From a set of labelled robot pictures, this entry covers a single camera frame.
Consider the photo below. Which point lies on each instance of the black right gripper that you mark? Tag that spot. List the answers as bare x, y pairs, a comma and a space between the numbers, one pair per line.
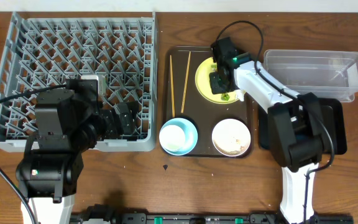
212, 79

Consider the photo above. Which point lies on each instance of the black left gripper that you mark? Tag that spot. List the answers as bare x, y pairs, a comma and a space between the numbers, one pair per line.
117, 119

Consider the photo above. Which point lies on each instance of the green food scrap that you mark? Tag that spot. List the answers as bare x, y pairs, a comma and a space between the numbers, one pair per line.
225, 97

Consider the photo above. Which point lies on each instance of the pink bowl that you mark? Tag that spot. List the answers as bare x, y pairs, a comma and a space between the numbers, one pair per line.
231, 138

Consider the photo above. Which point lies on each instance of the white paper cup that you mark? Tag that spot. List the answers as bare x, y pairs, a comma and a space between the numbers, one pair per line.
172, 138

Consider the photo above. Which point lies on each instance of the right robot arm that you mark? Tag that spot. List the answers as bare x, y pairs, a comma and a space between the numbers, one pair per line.
297, 136

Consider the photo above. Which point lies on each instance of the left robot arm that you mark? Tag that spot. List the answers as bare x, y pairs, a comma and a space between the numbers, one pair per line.
70, 120

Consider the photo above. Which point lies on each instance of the black waste tray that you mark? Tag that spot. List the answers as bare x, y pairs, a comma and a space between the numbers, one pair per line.
333, 121

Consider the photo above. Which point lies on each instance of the yellow round plate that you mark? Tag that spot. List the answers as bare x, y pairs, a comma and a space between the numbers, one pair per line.
203, 86

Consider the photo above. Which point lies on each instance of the dark brown serving tray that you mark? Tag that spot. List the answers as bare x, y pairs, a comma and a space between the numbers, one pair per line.
201, 112

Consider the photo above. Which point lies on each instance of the light blue bowl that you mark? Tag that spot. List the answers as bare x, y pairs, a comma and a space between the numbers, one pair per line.
191, 134

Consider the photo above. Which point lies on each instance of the grey plastic dish rack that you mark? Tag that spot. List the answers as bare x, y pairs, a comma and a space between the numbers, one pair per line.
42, 52

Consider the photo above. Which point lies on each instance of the clear plastic bin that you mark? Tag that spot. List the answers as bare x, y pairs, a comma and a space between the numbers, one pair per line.
327, 74

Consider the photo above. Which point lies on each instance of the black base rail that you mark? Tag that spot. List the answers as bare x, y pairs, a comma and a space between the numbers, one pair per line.
108, 215

